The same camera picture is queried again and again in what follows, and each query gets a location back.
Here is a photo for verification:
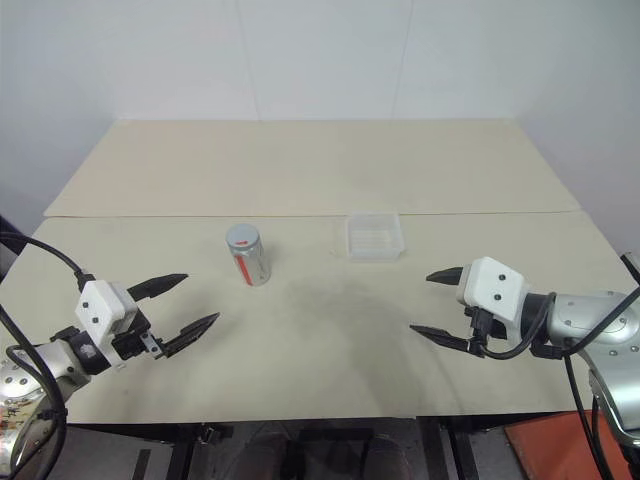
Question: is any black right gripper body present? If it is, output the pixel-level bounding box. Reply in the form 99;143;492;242
462;304;507;346

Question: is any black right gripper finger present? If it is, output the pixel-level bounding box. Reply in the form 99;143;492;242
424;265;467;290
408;324;486;360

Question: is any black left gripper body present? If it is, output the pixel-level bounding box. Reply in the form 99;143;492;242
111;311;165;361

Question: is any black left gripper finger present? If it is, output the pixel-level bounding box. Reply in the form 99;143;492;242
158;312;222;360
124;272;190;303

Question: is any clear plastic container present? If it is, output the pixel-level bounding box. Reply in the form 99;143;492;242
343;211;405;263

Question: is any silver metal jar lid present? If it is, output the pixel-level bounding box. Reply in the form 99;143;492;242
225;223;264;257

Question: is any silver soda can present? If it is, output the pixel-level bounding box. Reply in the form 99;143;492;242
227;243;273;288

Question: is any beige table cover sheet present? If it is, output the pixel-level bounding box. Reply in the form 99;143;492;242
0;212;640;426
43;118;584;219

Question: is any dark brown rounded shape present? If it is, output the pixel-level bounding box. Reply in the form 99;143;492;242
366;432;417;480

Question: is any orange-red floor mat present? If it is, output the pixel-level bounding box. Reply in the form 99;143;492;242
503;410;640;480

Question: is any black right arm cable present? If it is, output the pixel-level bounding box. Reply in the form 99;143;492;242
480;252;640;480

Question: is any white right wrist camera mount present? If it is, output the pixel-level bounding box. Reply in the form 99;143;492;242
454;256;532;346

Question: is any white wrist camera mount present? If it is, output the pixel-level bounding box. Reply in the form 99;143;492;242
74;279;139;374
454;256;532;346

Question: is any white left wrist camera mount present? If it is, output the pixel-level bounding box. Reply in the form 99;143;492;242
74;279;139;374

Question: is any black table frame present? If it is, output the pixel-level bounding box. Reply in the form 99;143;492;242
64;413;509;480

